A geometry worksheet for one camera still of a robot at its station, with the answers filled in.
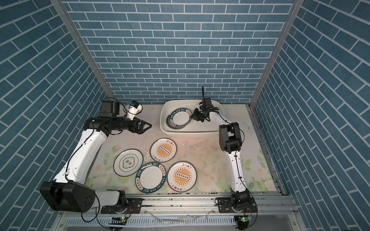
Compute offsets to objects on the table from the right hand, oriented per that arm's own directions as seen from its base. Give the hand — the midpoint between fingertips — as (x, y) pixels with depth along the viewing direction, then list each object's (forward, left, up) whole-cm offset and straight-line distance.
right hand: (191, 116), depth 106 cm
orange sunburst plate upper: (-26, +16, -5) cm, 31 cm away
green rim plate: (+1, +8, -4) cm, 9 cm away
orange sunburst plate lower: (-42, +2, -6) cm, 42 cm away
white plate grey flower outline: (-36, +36, -6) cm, 51 cm away
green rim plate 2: (-44, +20, -7) cm, 49 cm away
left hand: (-24, +20, +21) cm, 38 cm away
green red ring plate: (-1, +16, -3) cm, 17 cm away
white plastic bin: (-5, -3, -8) cm, 10 cm away
